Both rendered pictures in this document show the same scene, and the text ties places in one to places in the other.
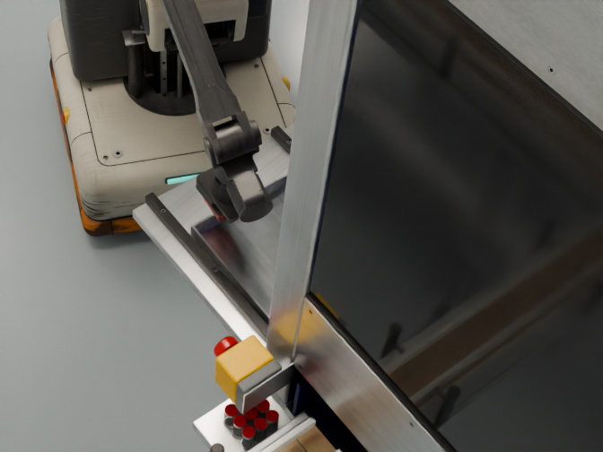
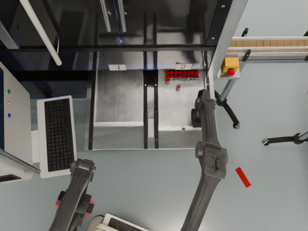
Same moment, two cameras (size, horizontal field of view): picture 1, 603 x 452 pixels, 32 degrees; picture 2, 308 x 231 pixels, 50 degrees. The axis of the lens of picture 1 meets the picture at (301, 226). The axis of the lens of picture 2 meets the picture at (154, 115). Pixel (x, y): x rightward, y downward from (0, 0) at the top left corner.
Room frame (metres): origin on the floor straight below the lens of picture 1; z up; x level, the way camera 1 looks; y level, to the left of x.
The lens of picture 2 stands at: (1.63, 0.34, 2.54)
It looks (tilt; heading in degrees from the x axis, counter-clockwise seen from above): 71 degrees down; 224
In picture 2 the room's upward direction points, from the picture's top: 1 degrees clockwise
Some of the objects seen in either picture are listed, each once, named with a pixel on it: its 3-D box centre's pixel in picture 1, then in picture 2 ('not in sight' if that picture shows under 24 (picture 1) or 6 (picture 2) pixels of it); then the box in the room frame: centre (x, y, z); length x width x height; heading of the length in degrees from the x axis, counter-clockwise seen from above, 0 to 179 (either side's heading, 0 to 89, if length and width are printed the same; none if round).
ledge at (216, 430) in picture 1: (251, 434); (227, 67); (0.72, 0.03, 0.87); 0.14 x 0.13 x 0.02; 46
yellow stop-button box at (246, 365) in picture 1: (247, 372); (230, 63); (0.76, 0.05, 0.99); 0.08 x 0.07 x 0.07; 46
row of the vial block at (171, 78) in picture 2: not in sight; (181, 78); (0.96, -0.10, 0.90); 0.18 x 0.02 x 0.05; 135
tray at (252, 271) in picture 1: (309, 263); (182, 97); (1.04, -0.02, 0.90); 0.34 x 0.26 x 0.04; 45
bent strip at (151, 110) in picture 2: not in sight; (151, 122); (1.26, -0.04, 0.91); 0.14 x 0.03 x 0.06; 44
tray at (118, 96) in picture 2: not in sight; (119, 92); (1.26, -0.28, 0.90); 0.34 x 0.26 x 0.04; 46
